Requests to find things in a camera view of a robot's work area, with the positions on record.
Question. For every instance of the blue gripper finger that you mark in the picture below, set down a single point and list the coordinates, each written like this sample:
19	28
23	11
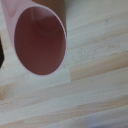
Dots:
1	53

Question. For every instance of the pink mug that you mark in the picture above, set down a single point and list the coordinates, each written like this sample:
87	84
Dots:
40	40

